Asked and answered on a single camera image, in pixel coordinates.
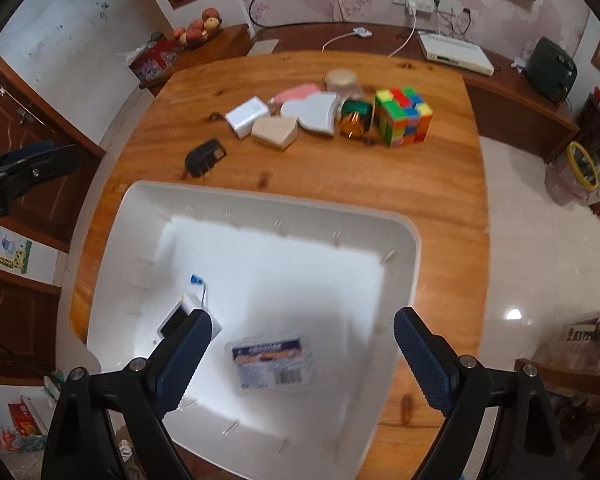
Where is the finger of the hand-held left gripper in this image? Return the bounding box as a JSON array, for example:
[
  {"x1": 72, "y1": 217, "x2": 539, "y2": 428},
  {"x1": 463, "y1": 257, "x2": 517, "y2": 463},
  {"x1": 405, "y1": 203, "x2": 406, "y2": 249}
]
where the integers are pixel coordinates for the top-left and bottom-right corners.
[{"x1": 0, "y1": 142, "x2": 79, "y2": 196}]

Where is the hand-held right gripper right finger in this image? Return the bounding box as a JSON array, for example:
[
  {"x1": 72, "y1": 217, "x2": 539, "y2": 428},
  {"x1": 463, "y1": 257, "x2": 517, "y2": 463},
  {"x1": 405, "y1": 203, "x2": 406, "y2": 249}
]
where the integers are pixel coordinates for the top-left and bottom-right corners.
[{"x1": 392, "y1": 306, "x2": 577, "y2": 480}]

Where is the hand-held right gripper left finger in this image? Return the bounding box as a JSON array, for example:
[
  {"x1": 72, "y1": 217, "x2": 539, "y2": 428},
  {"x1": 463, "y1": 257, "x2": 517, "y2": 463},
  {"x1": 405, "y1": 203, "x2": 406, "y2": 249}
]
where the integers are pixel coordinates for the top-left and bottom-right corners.
[{"x1": 40, "y1": 307, "x2": 214, "y2": 480}]

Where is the white plastic bin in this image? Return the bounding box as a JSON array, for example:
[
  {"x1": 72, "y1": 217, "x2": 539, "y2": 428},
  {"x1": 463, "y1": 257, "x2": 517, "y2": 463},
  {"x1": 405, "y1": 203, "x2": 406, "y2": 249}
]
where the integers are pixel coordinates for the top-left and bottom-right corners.
[{"x1": 86, "y1": 181, "x2": 422, "y2": 479}]

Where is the pink scalloped case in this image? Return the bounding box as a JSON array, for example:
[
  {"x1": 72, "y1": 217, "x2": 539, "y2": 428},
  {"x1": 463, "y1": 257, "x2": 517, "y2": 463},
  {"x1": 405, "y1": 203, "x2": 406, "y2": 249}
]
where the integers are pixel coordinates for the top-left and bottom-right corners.
[{"x1": 271, "y1": 84, "x2": 323, "y2": 109}]

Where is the small white and black device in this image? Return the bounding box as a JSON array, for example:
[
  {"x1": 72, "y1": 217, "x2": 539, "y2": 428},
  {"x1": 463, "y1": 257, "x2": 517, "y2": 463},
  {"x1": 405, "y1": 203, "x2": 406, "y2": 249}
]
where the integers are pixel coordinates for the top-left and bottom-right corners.
[{"x1": 157, "y1": 296, "x2": 224, "y2": 348}]

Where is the small blue clip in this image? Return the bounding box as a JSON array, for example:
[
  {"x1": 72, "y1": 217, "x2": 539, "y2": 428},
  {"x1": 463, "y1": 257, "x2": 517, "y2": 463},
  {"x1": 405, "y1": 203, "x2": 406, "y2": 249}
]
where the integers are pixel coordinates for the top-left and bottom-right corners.
[{"x1": 190, "y1": 273, "x2": 211, "y2": 309}]

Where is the clear labelled plastic box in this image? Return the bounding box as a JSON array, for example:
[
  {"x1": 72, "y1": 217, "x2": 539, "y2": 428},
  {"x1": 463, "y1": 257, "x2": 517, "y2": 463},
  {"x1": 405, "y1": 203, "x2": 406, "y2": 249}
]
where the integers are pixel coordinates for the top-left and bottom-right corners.
[{"x1": 224, "y1": 334, "x2": 317, "y2": 395}]

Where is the red patterned box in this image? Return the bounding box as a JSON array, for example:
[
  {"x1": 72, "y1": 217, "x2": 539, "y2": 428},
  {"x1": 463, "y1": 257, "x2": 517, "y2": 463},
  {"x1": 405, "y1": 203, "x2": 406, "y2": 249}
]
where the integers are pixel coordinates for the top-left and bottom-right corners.
[{"x1": 128, "y1": 42, "x2": 181, "y2": 84}]

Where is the black power adapter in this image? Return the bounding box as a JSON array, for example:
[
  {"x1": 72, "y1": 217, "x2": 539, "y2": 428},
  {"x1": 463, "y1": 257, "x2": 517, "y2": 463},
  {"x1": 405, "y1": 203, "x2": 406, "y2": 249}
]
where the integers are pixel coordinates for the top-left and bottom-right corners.
[{"x1": 184, "y1": 137, "x2": 229, "y2": 180}]

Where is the wooden side cabinet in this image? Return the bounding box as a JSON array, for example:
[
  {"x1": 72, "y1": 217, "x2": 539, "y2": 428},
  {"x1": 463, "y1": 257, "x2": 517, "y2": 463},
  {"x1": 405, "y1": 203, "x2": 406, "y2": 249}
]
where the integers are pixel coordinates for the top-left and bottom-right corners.
[{"x1": 140, "y1": 24, "x2": 254, "y2": 97}]

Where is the white cardboard box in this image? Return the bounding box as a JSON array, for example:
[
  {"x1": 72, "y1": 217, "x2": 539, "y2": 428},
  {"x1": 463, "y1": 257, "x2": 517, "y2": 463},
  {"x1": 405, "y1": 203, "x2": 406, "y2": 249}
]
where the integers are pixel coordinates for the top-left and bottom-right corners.
[{"x1": 224, "y1": 96, "x2": 272, "y2": 139}]

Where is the yellow rimmed trash bin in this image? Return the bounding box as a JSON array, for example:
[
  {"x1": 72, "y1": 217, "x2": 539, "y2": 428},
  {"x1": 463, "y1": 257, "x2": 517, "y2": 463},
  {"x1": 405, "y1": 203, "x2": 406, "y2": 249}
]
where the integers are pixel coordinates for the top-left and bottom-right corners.
[{"x1": 545, "y1": 140, "x2": 600, "y2": 207}]

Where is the beige angular box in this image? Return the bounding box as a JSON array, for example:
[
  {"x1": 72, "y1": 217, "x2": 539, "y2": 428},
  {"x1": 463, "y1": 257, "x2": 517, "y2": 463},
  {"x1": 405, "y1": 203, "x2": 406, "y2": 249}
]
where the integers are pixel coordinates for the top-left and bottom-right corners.
[{"x1": 251, "y1": 116, "x2": 300, "y2": 151}]

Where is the multicoloured puzzle cube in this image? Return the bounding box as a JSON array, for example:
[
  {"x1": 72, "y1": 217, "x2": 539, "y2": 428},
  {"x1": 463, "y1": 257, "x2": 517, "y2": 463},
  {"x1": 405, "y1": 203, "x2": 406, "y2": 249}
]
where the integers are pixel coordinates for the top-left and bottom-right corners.
[{"x1": 374, "y1": 87, "x2": 434, "y2": 149}]

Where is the green and gold can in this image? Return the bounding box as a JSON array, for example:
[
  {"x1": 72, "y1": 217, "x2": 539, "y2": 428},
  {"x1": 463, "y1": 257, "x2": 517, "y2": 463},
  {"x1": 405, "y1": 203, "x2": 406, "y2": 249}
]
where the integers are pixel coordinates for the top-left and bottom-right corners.
[{"x1": 339, "y1": 99, "x2": 374, "y2": 139}]

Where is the white curved case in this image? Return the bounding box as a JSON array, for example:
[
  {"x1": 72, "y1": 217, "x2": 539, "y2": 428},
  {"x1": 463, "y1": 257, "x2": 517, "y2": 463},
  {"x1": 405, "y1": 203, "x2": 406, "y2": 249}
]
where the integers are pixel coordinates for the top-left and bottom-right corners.
[{"x1": 280, "y1": 92, "x2": 342, "y2": 137}]

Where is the long wooden cabinet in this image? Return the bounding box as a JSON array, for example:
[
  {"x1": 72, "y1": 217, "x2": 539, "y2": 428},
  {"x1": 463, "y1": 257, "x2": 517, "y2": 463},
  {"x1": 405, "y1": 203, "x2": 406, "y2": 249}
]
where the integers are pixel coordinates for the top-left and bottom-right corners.
[{"x1": 250, "y1": 22, "x2": 582, "y2": 164}]

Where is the gold round case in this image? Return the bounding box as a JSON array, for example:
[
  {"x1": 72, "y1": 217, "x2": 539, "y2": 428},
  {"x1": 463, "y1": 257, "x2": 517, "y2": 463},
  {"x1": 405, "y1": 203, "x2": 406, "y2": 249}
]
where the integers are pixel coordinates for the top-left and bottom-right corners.
[{"x1": 324, "y1": 70, "x2": 359, "y2": 99}]

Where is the white set-top box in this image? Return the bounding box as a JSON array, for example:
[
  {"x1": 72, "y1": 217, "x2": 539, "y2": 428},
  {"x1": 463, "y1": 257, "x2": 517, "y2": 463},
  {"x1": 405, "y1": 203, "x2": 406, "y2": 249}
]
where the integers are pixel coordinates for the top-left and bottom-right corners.
[{"x1": 418, "y1": 31, "x2": 496, "y2": 77}]

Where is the white power strip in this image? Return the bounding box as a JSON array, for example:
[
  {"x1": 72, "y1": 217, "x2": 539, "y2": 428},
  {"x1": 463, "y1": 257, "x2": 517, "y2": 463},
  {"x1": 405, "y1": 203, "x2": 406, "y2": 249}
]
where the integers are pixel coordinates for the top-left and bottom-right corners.
[{"x1": 392, "y1": 0, "x2": 464, "y2": 14}]

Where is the white charger cable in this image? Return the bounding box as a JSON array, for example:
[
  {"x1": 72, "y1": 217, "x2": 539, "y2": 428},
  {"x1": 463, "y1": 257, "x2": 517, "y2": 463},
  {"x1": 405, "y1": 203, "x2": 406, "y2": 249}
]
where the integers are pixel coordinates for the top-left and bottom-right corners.
[{"x1": 322, "y1": 9, "x2": 419, "y2": 59}]

